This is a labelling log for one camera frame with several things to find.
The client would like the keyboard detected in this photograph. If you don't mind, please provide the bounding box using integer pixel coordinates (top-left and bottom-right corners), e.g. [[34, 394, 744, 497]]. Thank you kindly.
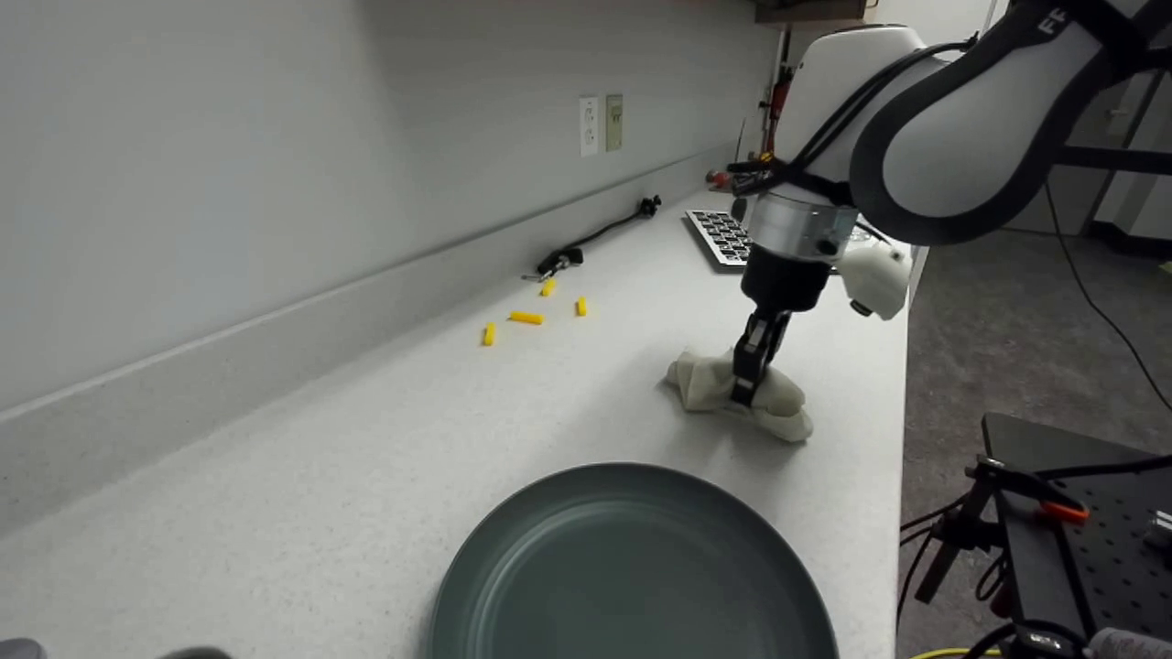
[[686, 208, 882, 269]]

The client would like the grey-green plate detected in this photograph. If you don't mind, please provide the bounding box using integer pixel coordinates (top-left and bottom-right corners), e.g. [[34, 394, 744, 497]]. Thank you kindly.
[[428, 461, 840, 659]]

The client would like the beige cloth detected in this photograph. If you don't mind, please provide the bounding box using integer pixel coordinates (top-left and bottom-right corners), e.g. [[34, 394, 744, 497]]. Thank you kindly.
[[665, 347, 815, 444]]

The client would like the black cable with clamp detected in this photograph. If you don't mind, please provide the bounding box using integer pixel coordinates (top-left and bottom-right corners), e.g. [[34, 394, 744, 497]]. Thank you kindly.
[[521, 194, 663, 283]]

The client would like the black clamp with orange handle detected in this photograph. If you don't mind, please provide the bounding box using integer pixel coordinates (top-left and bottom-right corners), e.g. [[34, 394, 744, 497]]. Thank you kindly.
[[963, 456, 1092, 528]]

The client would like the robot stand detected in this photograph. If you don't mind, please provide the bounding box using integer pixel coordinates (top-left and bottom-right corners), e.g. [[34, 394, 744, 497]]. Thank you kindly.
[[978, 411, 1172, 659]]

